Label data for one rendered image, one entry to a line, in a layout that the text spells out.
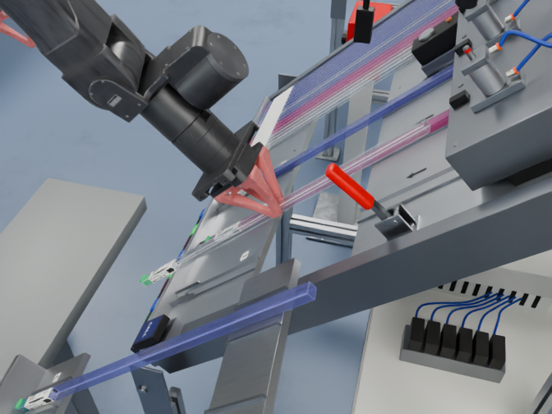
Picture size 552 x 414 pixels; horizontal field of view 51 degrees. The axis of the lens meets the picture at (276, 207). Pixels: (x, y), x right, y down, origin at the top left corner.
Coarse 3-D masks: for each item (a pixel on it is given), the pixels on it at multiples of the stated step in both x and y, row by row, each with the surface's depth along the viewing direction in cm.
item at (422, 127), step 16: (416, 128) 57; (384, 144) 59; (400, 144) 58; (352, 160) 62; (368, 160) 61; (304, 192) 66; (288, 208) 68; (240, 224) 74; (256, 224) 72; (224, 240) 75; (192, 256) 80
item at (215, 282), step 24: (288, 144) 104; (288, 192) 90; (240, 216) 96; (240, 240) 89; (264, 240) 83; (216, 264) 89; (240, 264) 82; (192, 288) 89; (216, 288) 83; (240, 288) 78; (192, 312) 83
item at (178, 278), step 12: (264, 108) 128; (252, 120) 125; (216, 204) 106; (204, 216) 103; (216, 216) 104; (204, 228) 101; (192, 240) 98; (192, 264) 96; (180, 276) 93; (168, 288) 91; (180, 288) 92; (168, 300) 90; (156, 312) 87; (168, 312) 89
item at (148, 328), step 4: (160, 316) 78; (152, 320) 79; (156, 320) 78; (144, 324) 80; (148, 324) 79; (152, 324) 78; (156, 324) 77; (144, 328) 79; (148, 328) 78; (152, 328) 77; (140, 332) 79; (144, 332) 78; (148, 332) 77; (152, 332) 76; (140, 336) 78; (144, 336) 77; (148, 336) 76; (136, 340) 78; (140, 340) 77
